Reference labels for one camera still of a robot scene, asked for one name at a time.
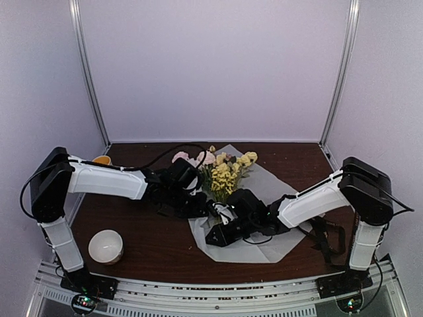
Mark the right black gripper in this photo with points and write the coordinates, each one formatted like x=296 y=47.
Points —
x=223 y=238

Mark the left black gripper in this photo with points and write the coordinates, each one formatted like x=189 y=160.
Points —
x=199 y=209

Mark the pink flower stem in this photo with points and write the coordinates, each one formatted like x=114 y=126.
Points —
x=180 y=155

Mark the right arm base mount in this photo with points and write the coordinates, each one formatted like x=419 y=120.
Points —
x=341 y=284

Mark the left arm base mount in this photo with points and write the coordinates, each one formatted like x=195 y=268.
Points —
x=92 y=285

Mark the yellow blossom stem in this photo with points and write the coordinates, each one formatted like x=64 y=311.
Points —
x=245 y=161

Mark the pink rose stem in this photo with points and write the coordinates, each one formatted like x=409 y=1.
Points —
x=208 y=160

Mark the yellow patterned cup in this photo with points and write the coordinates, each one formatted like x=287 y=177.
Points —
x=103 y=159

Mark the left aluminium frame post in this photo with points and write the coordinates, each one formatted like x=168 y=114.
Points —
x=75 y=12

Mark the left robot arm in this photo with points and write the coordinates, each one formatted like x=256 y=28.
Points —
x=60 y=174

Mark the aluminium frame post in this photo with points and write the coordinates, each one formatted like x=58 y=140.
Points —
x=348 y=47
x=75 y=12

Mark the plain white bowl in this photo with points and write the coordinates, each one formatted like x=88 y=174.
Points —
x=106 y=247

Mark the small yellow flower sprig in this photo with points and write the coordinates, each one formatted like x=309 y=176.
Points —
x=224 y=181

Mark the right aluminium frame post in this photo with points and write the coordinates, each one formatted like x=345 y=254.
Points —
x=348 y=47

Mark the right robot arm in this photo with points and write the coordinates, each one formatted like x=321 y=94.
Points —
x=356 y=184

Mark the aluminium front rail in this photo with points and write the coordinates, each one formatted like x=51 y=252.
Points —
x=296 y=297

